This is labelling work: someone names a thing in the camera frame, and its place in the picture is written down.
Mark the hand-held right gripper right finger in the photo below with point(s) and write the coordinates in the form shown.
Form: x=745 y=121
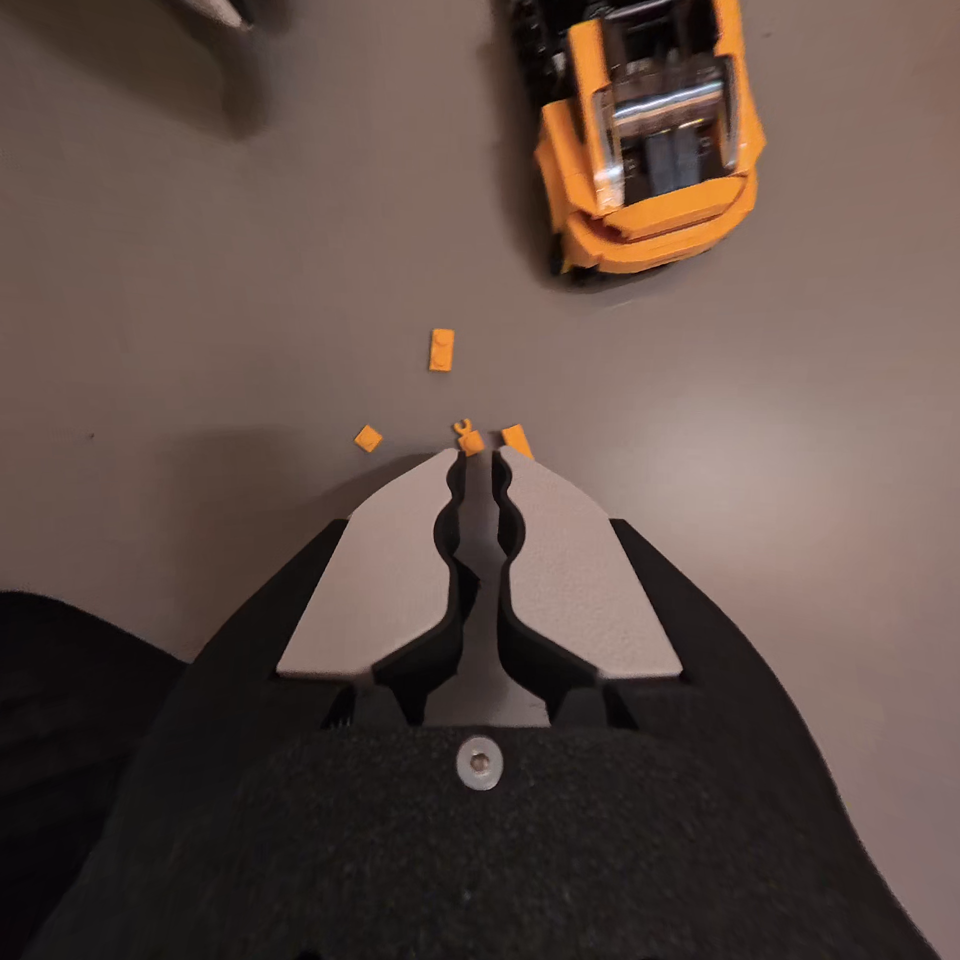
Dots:
x=592 y=600

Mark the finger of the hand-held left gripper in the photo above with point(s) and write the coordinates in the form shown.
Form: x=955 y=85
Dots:
x=214 y=9

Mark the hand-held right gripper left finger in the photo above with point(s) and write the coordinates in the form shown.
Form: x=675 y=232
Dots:
x=375 y=592

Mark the orange lego clip piece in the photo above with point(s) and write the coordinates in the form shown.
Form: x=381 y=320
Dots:
x=471 y=444

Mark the orange lego bracket piece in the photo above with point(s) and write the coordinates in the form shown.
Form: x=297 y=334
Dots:
x=516 y=436

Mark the orange two-stud lego plate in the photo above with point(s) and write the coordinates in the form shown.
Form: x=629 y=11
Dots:
x=442 y=351

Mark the orange lego car model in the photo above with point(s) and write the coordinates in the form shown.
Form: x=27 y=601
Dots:
x=660 y=225

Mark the orange square lego tile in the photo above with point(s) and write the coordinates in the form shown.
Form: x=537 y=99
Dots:
x=368 y=439

